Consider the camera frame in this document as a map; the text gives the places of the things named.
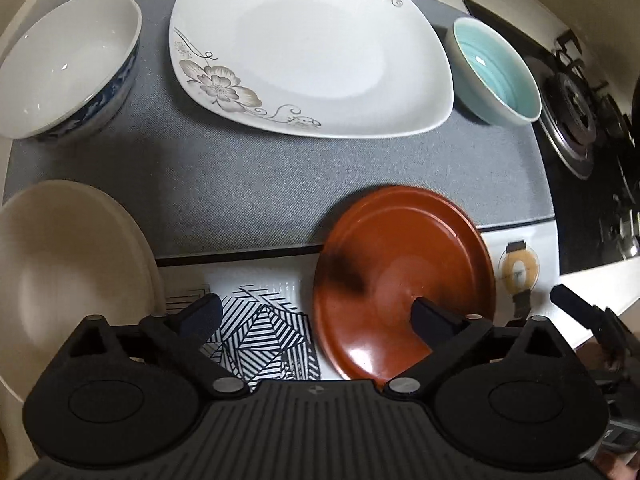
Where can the white geometric printed mat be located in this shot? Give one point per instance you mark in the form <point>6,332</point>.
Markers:
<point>260,280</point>

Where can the white bowl with blue pattern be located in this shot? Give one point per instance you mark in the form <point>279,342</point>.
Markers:
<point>65,60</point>

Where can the white floral plate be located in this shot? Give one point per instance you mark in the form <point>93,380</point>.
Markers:
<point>310,45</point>

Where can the cream oval plate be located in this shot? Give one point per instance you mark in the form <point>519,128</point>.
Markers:
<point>65,270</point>

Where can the brown round plate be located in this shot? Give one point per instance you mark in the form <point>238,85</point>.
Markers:
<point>395,255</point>

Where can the black gas stove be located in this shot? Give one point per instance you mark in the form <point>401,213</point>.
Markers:
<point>585,175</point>

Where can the grey fabric mat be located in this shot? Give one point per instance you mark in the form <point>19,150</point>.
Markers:
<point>250,185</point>

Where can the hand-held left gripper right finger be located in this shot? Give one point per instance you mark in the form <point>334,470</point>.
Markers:
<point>425,317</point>

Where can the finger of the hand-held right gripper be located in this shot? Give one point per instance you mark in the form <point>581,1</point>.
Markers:
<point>575,302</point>

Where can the person's right hand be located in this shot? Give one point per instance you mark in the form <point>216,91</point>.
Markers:
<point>622,467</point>

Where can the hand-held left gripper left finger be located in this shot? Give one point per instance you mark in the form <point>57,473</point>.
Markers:
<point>202,316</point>

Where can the teal ceramic bowl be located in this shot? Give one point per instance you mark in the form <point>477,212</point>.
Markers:
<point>492,67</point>

